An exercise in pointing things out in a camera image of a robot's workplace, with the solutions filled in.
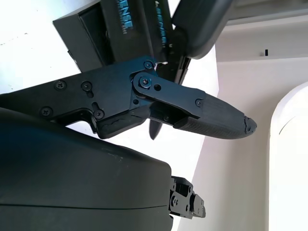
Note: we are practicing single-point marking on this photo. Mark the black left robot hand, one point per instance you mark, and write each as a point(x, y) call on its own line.
point(202, 26)

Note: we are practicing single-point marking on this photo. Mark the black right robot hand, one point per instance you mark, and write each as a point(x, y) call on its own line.
point(72, 180)

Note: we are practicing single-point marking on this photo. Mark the black printed box lid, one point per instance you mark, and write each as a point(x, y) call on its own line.
point(134, 31)

